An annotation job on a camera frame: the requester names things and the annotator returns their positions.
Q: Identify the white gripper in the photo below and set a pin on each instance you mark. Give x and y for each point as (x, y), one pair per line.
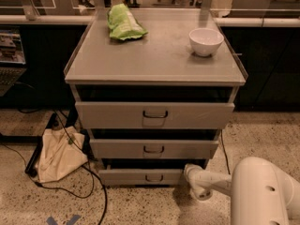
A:
(200, 181)

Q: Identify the grey bottom drawer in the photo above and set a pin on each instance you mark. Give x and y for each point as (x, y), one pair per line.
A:
(143, 177)

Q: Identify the grey drawer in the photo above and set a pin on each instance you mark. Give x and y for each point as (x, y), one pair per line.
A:
(143, 177)
(104, 148)
(168, 115)

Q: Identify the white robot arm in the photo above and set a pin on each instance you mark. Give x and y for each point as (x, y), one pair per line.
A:
(261, 193)

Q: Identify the grey middle drawer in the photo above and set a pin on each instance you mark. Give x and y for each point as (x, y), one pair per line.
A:
(104, 148)

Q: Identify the grey drawer cabinet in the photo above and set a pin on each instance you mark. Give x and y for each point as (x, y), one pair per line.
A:
(159, 67)

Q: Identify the grey top drawer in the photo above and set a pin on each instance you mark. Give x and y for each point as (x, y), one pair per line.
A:
(168, 115)

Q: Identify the white ceramic bowl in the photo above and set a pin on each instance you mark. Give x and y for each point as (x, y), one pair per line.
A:
(205, 41)

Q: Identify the cream tote bag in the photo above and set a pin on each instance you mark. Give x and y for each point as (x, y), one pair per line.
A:
(61, 154)

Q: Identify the green chip bag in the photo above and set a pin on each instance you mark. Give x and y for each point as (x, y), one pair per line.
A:
(123, 25)

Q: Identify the laptop computer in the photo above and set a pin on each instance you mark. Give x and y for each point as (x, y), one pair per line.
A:
(12, 57)

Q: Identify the white horizontal rail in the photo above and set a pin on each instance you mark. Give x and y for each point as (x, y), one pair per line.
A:
(229, 22)

